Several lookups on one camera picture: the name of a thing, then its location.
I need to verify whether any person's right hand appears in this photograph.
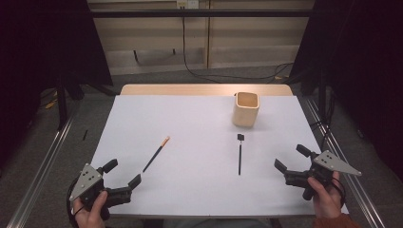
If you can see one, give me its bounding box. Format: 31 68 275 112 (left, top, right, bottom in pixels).
307 170 346 221

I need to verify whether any wooden table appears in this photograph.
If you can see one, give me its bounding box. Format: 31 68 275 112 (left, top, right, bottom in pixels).
119 83 294 97

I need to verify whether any black curtain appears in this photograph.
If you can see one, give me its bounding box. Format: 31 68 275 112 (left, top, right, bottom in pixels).
0 0 114 165
289 0 403 183

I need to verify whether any right hand-held gripper cable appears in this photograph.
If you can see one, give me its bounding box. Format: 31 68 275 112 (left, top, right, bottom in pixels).
331 176 347 209

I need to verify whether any beige square cup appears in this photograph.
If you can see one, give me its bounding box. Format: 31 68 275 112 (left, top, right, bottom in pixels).
231 91 260 129

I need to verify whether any aluminium floor rail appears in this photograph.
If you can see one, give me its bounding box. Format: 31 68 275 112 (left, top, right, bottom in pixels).
6 115 77 228
304 97 387 228

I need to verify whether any black stand post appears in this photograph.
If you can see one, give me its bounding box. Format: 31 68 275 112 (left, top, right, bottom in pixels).
56 77 69 131
317 61 328 125

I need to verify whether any person's left hand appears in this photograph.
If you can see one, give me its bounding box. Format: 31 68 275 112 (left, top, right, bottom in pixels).
71 190 109 228

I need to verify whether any black horizontal frame bar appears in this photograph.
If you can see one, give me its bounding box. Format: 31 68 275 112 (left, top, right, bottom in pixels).
89 9 314 19

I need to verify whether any left hand-held gripper cable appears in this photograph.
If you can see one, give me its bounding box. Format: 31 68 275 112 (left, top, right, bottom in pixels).
65 179 81 228

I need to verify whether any hand-held gripper cable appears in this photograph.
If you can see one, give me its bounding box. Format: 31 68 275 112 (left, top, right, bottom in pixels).
331 176 347 209
65 179 81 228

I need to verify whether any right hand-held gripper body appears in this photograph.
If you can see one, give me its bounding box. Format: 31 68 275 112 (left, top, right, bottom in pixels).
283 149 363 201

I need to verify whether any black pencil with orange end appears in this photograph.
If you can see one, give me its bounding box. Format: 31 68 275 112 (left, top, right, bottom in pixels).
142 136 171 174

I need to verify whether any black wall cable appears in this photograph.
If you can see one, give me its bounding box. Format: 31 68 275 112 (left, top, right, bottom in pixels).
181 7 295 85

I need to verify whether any white table mat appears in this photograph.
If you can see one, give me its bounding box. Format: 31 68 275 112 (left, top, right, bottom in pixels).
89 94 350 219

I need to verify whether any yellow floor cable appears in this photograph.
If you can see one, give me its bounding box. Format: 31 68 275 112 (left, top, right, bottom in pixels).
44 90 60 110

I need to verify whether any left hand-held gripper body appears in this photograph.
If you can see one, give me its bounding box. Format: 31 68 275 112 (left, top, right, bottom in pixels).
68 162 133 221

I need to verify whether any white wall socket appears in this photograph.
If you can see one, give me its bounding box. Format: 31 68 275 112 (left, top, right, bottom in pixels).
176 0 201 10

